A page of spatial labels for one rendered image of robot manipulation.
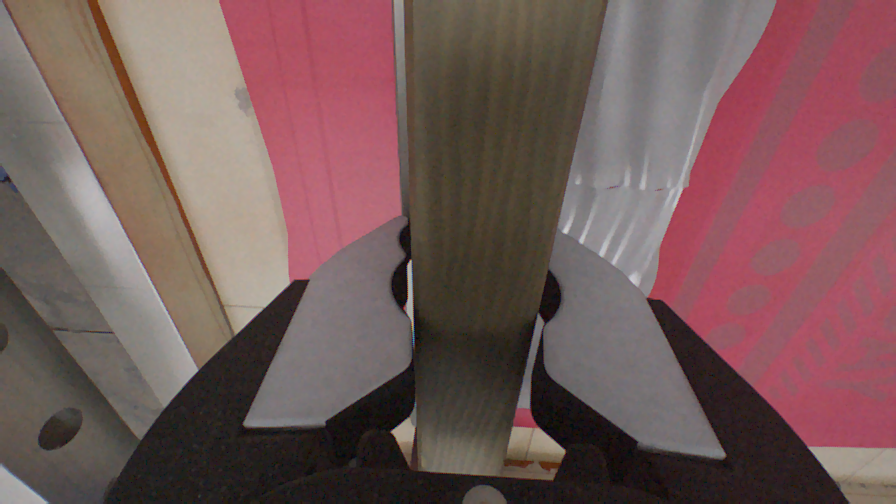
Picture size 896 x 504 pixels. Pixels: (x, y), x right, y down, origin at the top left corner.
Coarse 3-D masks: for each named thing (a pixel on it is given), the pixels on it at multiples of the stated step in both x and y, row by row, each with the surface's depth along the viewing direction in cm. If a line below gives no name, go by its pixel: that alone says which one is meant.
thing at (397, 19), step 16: (400, 0) 10; (400, 16) 10; (400, 32) 10; (400, 48) 11; (400, 64) 11; (400, 80) 11; (400, 96) 11; (400, 112) 12; (400, 128) 12; (400, 144) 12; (400, 160) 12; (400, 176) 13; (400, 192) 13
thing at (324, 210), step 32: (288, 192) 18; (320, 192) 18; (352, 192) 18; (384, 192) 17; (704, 192) 17; (288, 224) 19; (320, 224) 19; (352, 224) 18; (672, 224) 18; (288, 256) 20; (320, 256) 20; (672, 256) 19; (800, 416) 25; (832, 416) 25; (864, 416) 25
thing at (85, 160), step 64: (0, 0) 11; (64, 0) 13; (0, 64) 12; (64, 64) 13; (0, 128) 13; (64, 128) 13; (128, 128) 15; (64, 192) 14; (128, 192) 15; (64, 256) 16; (128, 256) 16; (192, 256) 19; (128, 320) 18; (192, 320) 20
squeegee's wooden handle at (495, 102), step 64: (448, 0) 5; (512, 0) 5; (576, 0) 5; (448, 64) 5; (512, 64) 5; (576, 64) 5; (448, 128) 6; (512, 128) 5; (576, 128) 6; (448, 192) 6; (512, 192) 6; (448, 256) 7; (512, 256) 7; (448, 320) 8; (512, 320) 8; (448, 384) 9; (512, 384) 9; (448, 448) 10
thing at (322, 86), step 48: (240, 0) 13; (288, 0) 13; (336, 0) 13; (384, 0) 13; (240, 48) 14; (288, 48) 14; (336, 48) 14; (384, 48) 14; (768, 48) 13; (288, 96) 15; (336, 96) 15; (384, 96) 15; (288, 144) 16; (336, 144) 16; (384, 144) 16; (720, 144) 15
